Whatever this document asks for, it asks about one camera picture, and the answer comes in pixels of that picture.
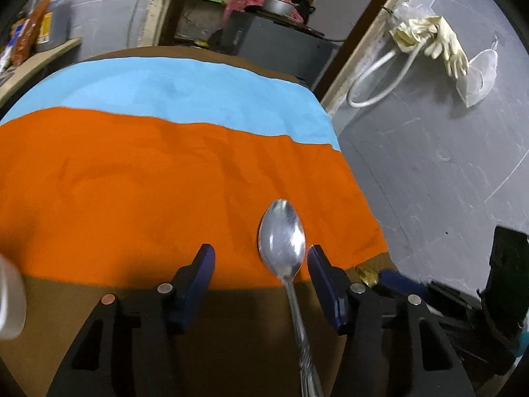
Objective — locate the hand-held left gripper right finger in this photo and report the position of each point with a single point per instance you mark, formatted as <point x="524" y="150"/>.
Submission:
<point x="326" y="289"/>

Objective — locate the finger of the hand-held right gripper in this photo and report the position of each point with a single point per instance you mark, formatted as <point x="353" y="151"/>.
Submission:
<point x="396" y="279"/>

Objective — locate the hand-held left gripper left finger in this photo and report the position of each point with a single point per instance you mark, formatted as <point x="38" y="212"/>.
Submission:
<point x="198" y="281"/>

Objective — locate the gold fork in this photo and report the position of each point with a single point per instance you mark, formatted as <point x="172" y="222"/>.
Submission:
<point x="367" y="275"/>

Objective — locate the white plastic utensil holder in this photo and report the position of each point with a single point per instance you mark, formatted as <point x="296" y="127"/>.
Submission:
<point x="10" y="297"/>

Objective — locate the striped brown orange blue cloth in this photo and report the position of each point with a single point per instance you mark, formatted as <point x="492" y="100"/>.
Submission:
<point x="144" y="173"/>

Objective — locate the hanging clear plastic bag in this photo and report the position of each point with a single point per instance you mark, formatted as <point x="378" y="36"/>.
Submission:
<point x="479" y="78"/>

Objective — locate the cream rubber gloves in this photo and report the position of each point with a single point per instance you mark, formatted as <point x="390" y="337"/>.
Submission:
<point x="446" y="41"/>

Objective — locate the grey cabinet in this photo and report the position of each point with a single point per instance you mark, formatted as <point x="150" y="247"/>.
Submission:
<point x="272" y="45"/>

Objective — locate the beige kitchen counter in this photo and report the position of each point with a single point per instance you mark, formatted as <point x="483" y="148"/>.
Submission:
<point x="45" y="53"/>

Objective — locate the black bag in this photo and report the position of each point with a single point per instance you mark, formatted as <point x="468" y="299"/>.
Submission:
<point x="303" y="8"/>

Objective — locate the red cloth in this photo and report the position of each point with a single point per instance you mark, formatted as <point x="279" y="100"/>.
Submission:
<point x="244" y="0"/>

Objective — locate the metal pot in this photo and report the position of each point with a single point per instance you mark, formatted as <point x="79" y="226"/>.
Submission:
<point x="277" y="6"/>

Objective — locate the large dark oil jug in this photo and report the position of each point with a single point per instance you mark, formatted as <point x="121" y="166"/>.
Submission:
<point x="56" y="20"/>

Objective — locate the orange snack packet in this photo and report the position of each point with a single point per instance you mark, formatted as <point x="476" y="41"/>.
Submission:
<point x="29" y="37"/>

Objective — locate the blue white packet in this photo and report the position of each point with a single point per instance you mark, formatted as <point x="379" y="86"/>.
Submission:
<point x="6" y="53"/>

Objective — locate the wooden door frame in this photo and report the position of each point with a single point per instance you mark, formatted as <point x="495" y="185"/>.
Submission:
<point x="161" y="12"/>

